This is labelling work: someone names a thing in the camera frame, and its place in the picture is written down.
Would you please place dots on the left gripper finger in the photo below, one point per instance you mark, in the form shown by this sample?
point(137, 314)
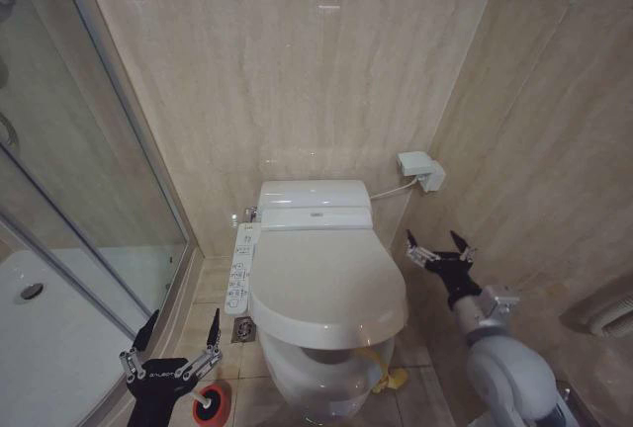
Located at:
point(215, 333)
point(147, 333)

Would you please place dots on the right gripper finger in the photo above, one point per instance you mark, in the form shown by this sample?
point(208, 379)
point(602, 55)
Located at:
point(419, 253)
point(465, 250)

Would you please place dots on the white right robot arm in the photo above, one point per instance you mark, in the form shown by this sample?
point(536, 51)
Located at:
point(504, 367)

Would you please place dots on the white toilet lid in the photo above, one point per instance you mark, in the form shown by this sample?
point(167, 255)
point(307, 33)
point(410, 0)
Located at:
point(321, 279)

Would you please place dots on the white toilet bowl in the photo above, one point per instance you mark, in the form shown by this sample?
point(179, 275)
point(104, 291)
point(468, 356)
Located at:
point(306, 377)

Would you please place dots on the white toilet tank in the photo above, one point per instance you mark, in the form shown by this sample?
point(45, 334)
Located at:
point(311, 194)

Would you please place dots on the metal floor drain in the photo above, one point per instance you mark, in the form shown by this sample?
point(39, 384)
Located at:
point(244, 330)

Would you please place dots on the white bidet control panel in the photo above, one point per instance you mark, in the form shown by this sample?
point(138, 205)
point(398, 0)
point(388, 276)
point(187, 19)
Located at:
point(241, 274)

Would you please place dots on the white shower tray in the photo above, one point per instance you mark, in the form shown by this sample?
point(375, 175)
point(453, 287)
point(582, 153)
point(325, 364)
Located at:
point(59, 338)

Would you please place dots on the white bidet seat housing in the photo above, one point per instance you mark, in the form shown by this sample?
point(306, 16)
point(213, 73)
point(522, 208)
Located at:
point(316, 217)

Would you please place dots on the yellow cloth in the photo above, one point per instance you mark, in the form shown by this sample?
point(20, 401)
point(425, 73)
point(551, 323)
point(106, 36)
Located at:
point(390, 380)

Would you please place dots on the chrome shower drain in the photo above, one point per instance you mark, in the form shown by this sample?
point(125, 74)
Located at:
point(30, 292)

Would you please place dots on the chrome water valve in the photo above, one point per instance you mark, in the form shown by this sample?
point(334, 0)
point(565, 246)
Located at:
point(252, 212)

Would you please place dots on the white wall socket box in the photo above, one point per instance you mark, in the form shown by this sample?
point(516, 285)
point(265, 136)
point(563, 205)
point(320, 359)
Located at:
point(420, 167)

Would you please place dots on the white ribbed wall fixture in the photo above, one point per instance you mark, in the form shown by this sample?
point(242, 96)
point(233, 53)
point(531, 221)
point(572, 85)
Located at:
point(605, 313)

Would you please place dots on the glass shower enclosure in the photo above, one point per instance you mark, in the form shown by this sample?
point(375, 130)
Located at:
point(74, 125)

